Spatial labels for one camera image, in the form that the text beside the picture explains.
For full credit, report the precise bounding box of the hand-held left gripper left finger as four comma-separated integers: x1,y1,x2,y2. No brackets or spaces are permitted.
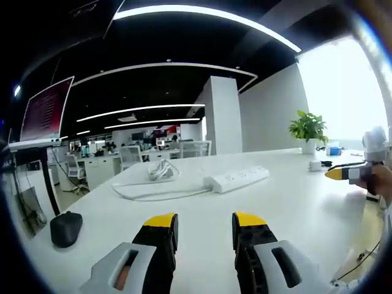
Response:
78,212,179,294

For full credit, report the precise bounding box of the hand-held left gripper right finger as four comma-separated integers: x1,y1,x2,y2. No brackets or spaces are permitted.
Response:
231,211,333,294

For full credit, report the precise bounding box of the white power strip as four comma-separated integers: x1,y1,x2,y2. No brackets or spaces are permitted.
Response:
203,165,270,194

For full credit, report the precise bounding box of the white desk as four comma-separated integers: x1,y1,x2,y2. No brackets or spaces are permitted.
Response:
18,148,387,294

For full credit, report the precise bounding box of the person's right hand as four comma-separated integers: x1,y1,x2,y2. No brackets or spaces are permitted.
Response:
366,164,392,209

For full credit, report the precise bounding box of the green potted plant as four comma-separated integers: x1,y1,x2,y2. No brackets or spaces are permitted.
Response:
288,110,329,154

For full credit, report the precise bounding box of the black computer mouse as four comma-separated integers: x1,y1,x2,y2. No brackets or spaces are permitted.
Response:
50,211,83,248

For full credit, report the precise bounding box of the white office chair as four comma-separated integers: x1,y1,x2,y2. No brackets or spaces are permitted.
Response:
64,153,90,195

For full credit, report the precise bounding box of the black monitor stand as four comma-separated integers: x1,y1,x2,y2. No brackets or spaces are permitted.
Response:
39,146,62,216

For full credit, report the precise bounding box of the white pillar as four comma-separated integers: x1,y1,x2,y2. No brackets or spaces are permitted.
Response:
202,75,243,156

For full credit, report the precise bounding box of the laptop on stand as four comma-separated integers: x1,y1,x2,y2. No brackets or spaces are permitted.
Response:
8,75,75,151

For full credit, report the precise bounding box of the white power strip cable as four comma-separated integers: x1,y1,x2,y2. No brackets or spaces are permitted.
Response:
111,160,212,202

